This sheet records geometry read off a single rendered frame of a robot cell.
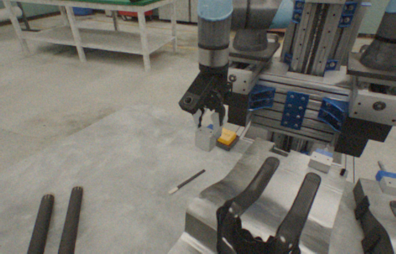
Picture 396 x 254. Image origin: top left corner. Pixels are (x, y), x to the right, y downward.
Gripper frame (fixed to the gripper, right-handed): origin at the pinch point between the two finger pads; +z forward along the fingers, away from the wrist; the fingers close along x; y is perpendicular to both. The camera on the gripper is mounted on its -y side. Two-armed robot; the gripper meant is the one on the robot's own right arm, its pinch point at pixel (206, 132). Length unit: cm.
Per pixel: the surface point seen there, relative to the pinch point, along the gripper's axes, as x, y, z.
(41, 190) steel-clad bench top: 35, -34, 15
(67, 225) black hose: 12.2, -37.5, 8.3
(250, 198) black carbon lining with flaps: -18.6, -9.2, 6.0
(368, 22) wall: -6, 544, 67
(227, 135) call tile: 1.3, 15.8, 11.4
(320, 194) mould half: -31.8, 1.9, 6.4
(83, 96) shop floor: 228, 88, 95
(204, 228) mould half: -14.8, -23.3, 3.8
